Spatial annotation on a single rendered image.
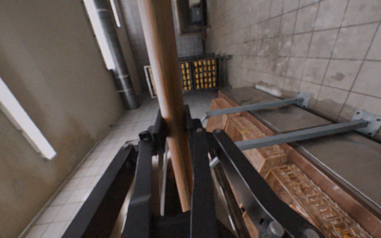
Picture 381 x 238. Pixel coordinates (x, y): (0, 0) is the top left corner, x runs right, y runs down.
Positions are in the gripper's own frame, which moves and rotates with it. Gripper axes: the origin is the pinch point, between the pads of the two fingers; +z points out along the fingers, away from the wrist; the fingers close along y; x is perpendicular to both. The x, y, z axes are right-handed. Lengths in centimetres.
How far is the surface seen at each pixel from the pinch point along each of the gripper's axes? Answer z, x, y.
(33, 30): 159, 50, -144
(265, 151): 40, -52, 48
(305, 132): 40, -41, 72
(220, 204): 40, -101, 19
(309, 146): 34, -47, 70
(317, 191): 13, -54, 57
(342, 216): 2, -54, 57
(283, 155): 34, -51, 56
